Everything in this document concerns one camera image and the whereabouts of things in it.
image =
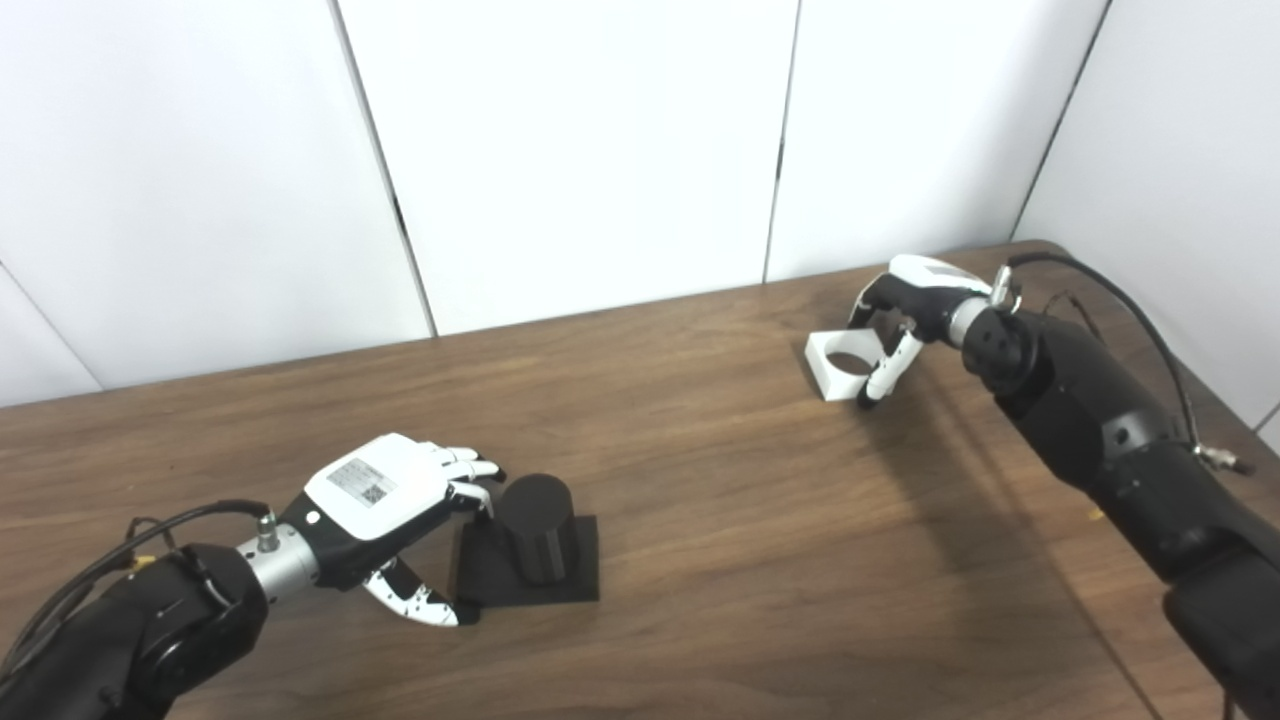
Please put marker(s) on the black peg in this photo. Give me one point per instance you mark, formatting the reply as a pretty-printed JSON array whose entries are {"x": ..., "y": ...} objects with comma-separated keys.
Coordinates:
[{"x": 535, "y": 530}]

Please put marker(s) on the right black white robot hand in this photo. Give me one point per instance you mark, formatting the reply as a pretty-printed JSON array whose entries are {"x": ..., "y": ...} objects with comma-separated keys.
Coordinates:
[{"x": 925, "y": 295}]

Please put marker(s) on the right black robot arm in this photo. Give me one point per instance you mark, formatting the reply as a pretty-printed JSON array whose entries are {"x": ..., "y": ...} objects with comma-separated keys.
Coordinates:
[{"x": 1120, "y": 430}]

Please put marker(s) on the white square piece with hole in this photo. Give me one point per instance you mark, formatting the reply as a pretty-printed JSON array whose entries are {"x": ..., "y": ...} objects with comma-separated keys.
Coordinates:
[{"x": 830, "y": 380}]

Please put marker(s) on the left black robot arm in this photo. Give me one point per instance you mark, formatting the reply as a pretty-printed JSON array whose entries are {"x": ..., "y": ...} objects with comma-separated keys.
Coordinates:
[{"x": 150, "y": 630}]

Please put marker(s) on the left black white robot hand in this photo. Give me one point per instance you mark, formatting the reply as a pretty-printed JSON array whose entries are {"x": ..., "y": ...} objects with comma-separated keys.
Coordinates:
[{"x": 375, "y": 495}]

